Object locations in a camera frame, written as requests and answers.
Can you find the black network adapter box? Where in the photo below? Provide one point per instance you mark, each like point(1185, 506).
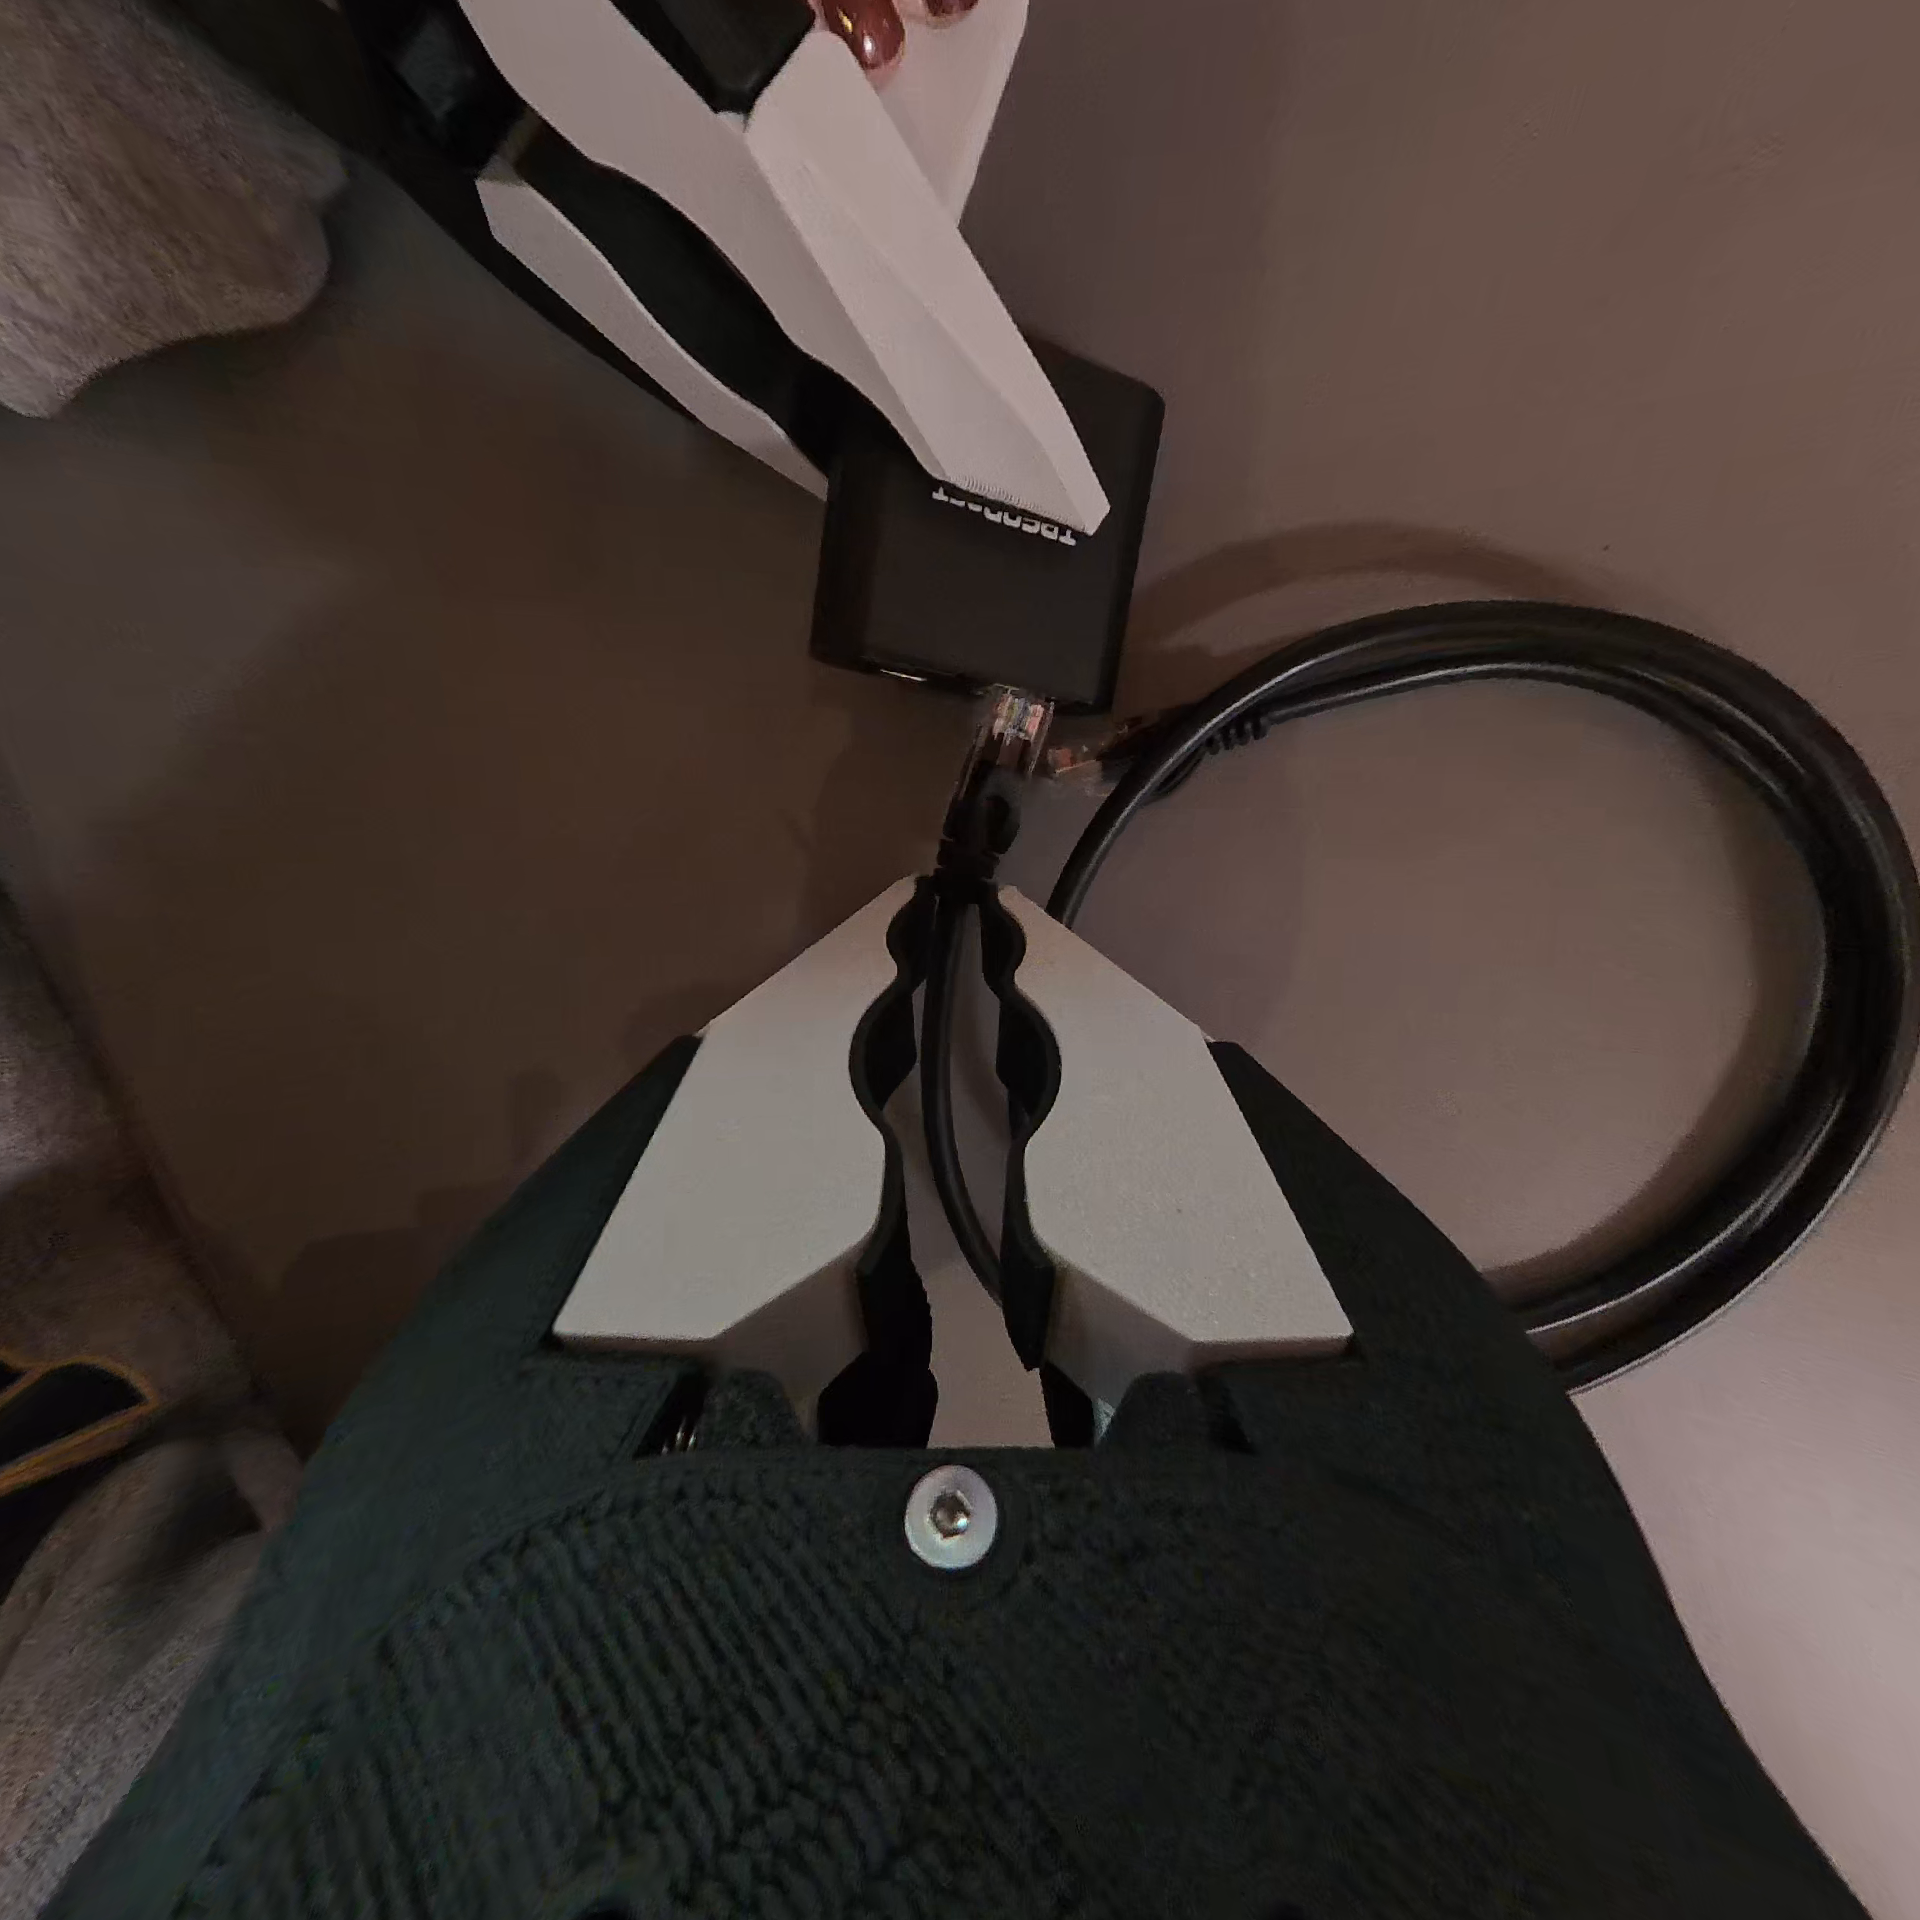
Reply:
point(974, 616)

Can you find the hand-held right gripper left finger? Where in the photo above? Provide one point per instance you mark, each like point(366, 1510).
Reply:
point(720, 1184)

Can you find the person's grey garment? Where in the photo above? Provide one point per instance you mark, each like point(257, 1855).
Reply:
point(89, 1230)

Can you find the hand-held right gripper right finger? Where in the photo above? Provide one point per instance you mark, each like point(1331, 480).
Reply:
point(1185, 1184)

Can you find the grey fleece cloth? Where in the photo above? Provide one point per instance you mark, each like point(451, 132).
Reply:
point(135, 195)

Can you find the person's left hand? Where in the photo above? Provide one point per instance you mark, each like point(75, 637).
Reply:
point(878, 30)

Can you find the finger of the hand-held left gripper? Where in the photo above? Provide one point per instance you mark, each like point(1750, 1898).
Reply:
point(599, 293)
point(931, 300)

